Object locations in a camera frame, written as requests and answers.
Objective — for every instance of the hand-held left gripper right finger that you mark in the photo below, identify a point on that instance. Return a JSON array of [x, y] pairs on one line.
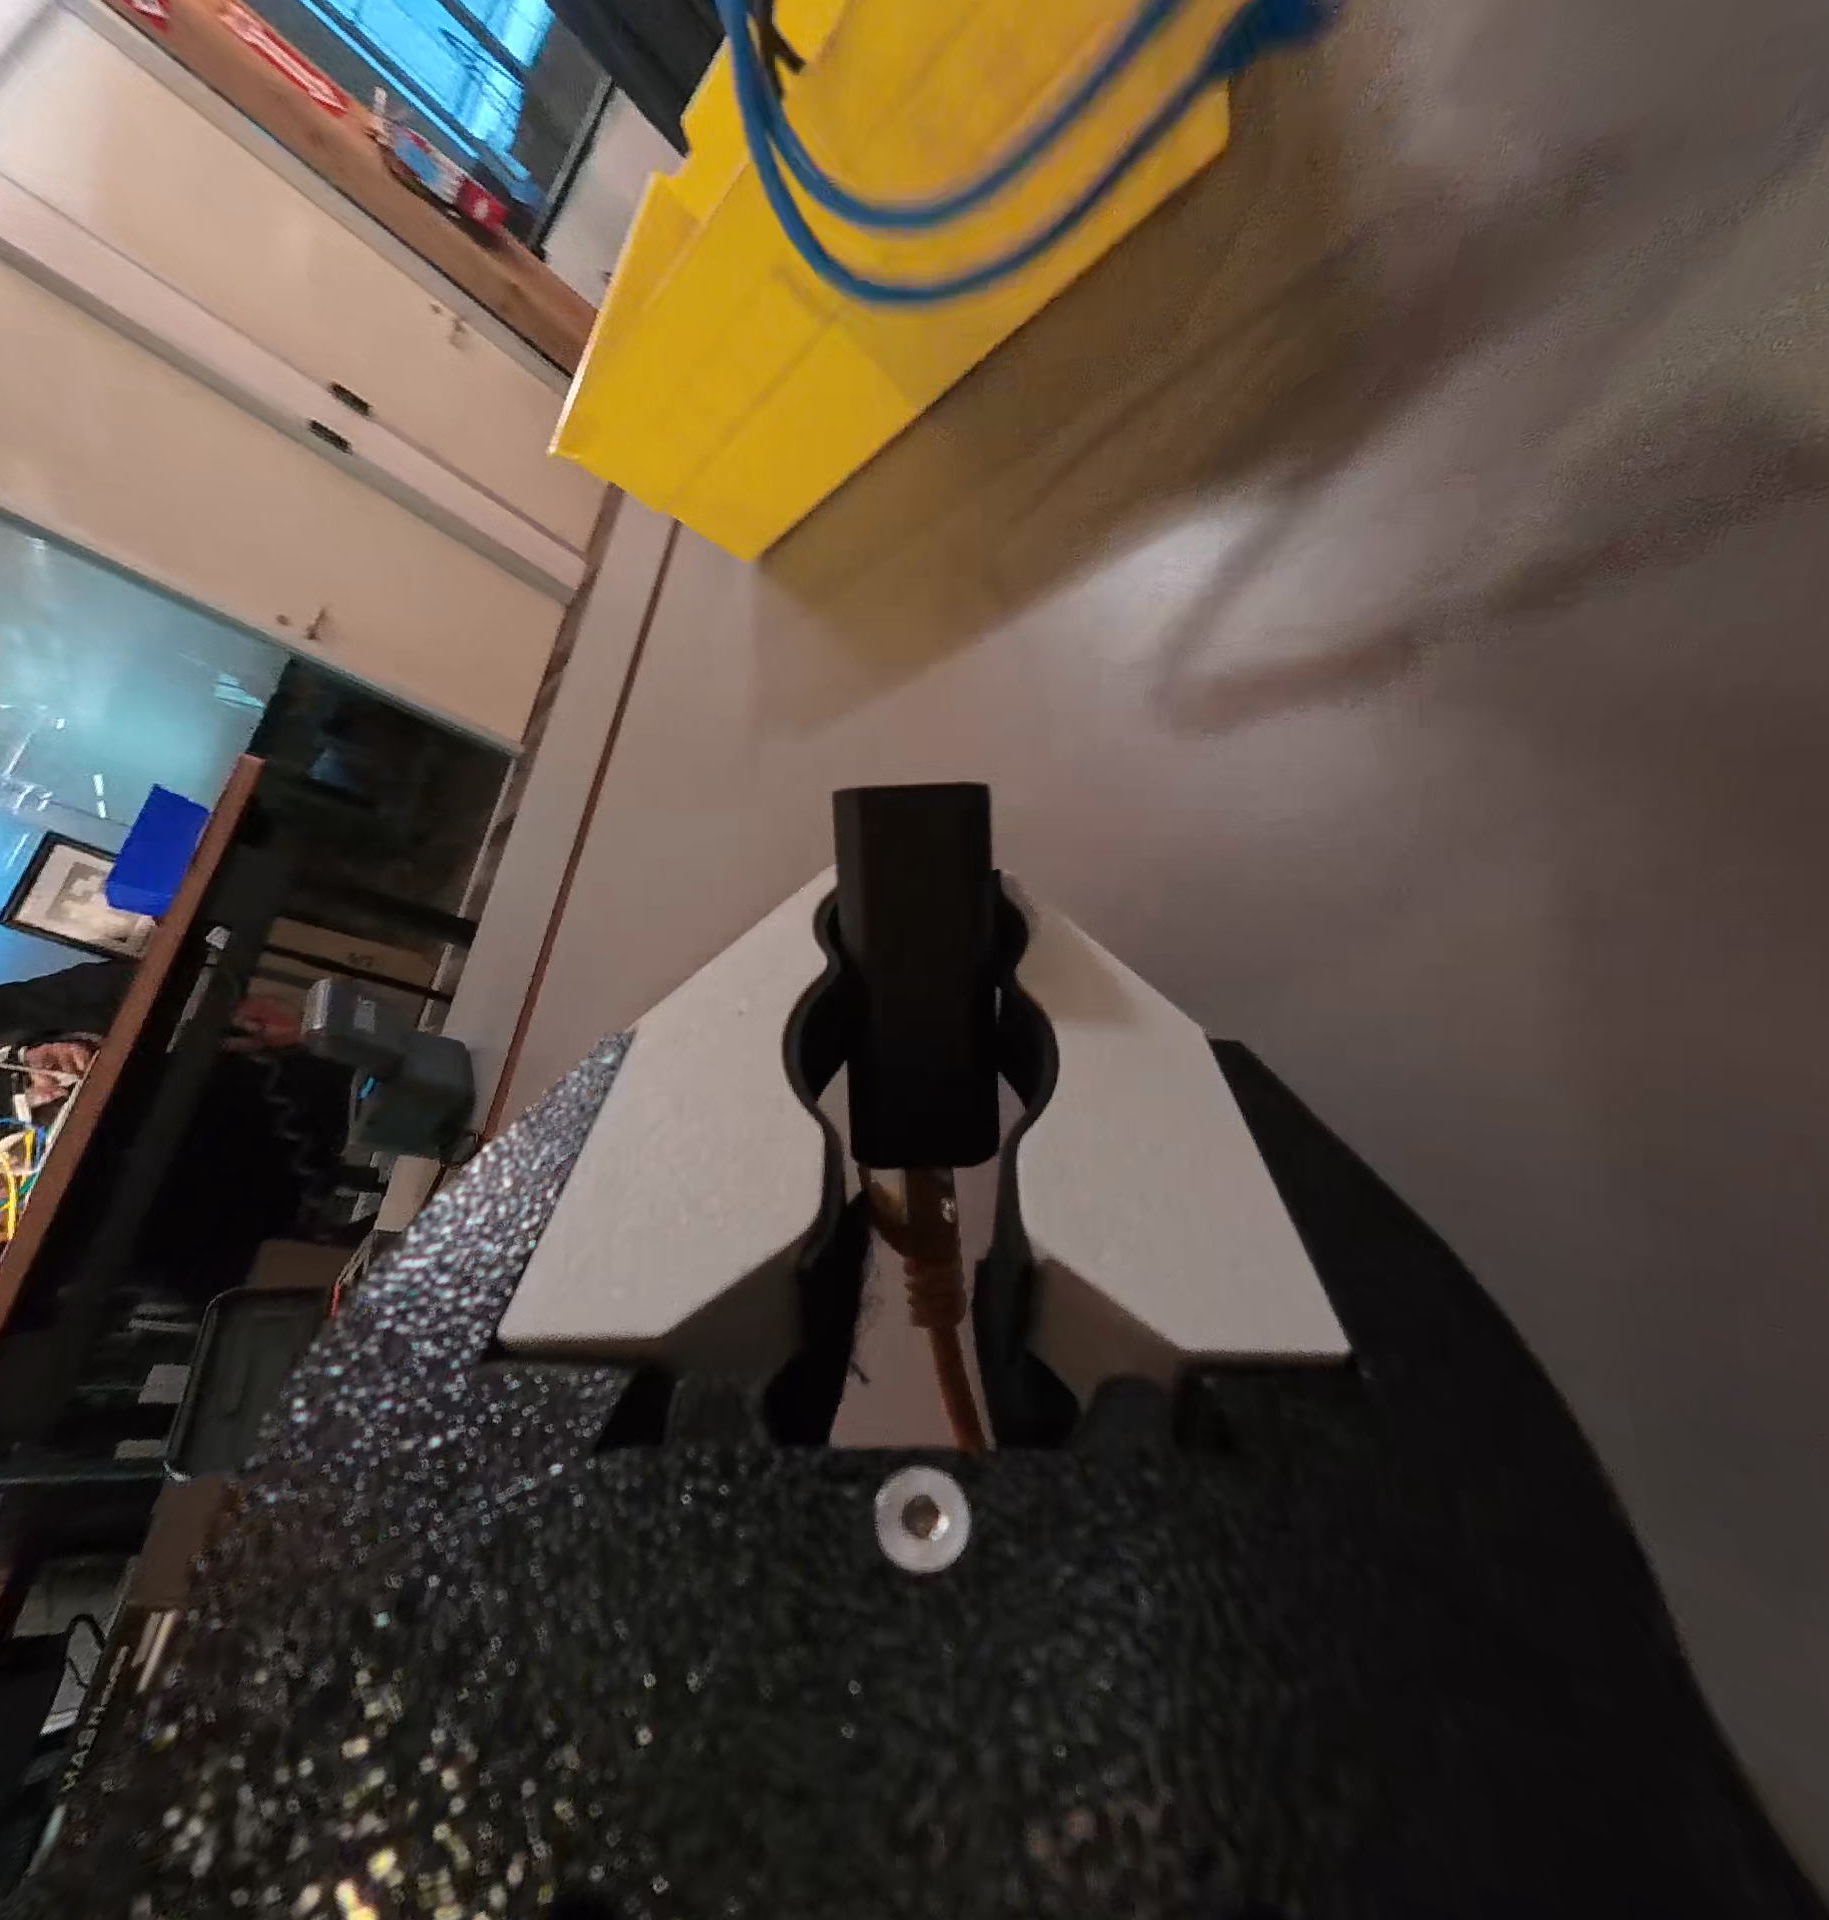
[[1170, 1201]]

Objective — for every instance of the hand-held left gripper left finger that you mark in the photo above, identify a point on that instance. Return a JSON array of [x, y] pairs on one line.
[[658, 1185]]

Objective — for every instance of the black ethernet coupler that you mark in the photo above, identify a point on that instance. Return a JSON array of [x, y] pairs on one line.
[[916, 961]]

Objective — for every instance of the yellow plastic bin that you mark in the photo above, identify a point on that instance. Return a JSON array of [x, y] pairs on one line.
[[796, 360]]

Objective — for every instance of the grey power unit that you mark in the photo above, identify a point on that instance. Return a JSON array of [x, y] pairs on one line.
[[397, 1081]]

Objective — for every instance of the black hard case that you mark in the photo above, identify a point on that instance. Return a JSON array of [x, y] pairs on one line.
[[246, 1380]]

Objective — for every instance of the wooden desk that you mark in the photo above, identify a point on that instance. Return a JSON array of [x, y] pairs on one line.
[[119, 1035]]

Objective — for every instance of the blue plastic bin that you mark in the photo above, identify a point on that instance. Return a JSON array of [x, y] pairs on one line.
[[157, 849]]

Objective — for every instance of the framed black-and-white tag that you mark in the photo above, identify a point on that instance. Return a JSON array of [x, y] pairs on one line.
[[66, 901]]

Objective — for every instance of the white door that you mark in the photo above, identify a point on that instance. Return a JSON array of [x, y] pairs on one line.
[[149, 555], [178, 315]]

